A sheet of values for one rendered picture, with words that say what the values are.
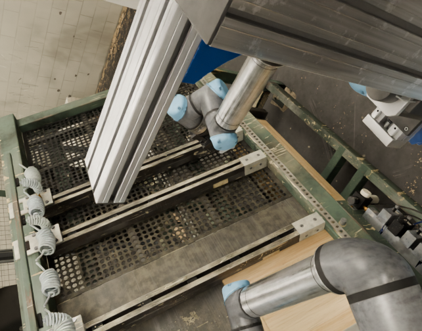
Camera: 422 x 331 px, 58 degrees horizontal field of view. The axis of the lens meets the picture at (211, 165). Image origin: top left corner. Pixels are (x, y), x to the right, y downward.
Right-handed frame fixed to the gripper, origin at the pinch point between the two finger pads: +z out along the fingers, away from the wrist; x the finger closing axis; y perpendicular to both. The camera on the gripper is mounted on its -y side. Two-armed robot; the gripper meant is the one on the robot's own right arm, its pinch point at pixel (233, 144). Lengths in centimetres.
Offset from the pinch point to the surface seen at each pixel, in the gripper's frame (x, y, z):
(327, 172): -26, -18, 119
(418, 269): 60, -25, 52
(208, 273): 30, 38, 15
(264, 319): 54, 28, 21
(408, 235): 50, -30, 47
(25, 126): -105, 103, -3
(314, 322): 62, 14, 29
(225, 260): 28.9, 30.0, 17.3
